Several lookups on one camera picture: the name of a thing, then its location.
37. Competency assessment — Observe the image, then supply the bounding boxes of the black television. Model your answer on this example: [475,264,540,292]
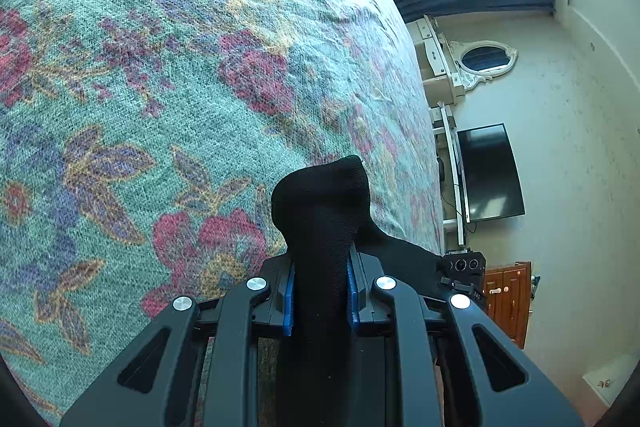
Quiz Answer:
[456,123,526,224]

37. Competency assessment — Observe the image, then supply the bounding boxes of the wooden cabinet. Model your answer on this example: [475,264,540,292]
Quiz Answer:
[482,261,533,350]

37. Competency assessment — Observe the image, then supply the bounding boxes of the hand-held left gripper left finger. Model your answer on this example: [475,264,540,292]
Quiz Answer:
[60,257,297,427]

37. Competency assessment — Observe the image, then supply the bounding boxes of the oval mirror white frame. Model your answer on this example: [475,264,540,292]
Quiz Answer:
[447,41,518,90]

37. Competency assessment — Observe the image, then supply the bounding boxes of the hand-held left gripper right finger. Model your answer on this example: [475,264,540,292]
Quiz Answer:
[346,256,586,427]

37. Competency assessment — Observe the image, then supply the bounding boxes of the black pants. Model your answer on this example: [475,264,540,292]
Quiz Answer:
[270,154,453,427]

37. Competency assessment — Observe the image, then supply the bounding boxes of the white tv stand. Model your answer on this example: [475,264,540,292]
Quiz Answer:
[430,102,473,253]

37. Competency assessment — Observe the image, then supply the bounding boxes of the white dresser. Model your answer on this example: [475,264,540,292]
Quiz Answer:
[412,17,468,108]

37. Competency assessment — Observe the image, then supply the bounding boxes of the floral blanket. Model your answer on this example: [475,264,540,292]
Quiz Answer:
[0,0,448,427]

